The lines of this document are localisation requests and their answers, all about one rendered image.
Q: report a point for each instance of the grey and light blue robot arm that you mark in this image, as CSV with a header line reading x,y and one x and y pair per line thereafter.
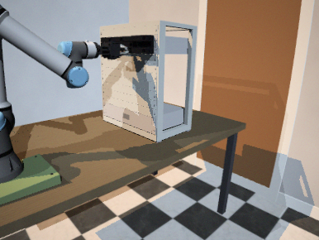
x,y
67,65

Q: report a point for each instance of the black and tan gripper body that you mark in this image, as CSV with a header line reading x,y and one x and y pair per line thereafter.
x,y
113,51

